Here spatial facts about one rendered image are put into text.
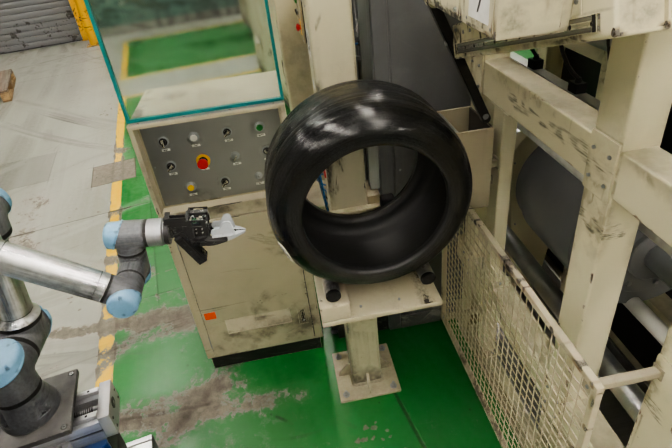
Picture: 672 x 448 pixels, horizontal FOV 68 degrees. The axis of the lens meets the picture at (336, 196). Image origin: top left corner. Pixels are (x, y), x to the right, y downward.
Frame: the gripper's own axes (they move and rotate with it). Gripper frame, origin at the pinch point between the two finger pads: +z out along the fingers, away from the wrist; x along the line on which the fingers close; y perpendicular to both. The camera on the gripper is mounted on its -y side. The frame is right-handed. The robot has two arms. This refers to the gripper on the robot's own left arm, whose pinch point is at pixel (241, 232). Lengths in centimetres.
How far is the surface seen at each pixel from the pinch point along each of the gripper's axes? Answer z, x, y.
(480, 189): 79, 20, -3
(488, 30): 47, -33, 61
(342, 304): 27.5, -10.2, -20.7
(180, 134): -22, 56, 6
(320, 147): 20.7, -10.9, 30.1
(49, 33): -358, 868, -136
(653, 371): 84, -58, -2
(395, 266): 41.9, -11.4, -7.2
